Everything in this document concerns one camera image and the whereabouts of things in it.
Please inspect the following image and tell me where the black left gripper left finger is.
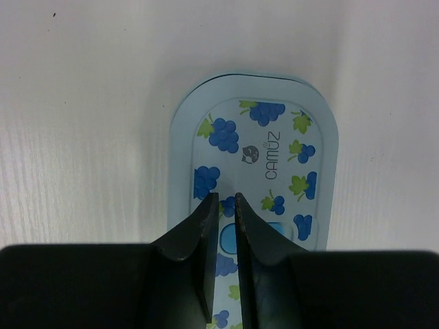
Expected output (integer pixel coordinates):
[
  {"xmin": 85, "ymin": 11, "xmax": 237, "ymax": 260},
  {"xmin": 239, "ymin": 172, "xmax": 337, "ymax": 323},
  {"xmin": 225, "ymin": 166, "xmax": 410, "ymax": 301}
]
[{"xmin": 1, "ymin": 193, "xmax": 219, "ymax": 328}]

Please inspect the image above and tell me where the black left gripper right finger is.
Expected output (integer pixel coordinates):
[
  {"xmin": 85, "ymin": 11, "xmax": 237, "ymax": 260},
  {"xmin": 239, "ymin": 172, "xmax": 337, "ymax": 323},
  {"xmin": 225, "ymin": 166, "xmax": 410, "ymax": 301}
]
[{"xmin": 235, "ymin": 193, "xmax": 438, "ymax": 328}]

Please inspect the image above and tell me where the light blue lunch box lid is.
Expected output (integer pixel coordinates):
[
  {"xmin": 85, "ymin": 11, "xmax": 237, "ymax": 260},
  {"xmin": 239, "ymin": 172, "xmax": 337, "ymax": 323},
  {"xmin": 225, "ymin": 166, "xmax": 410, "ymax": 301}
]
[{"xmin": 167, "ymin": 74, "xmax": 339, "ymax": 328}]

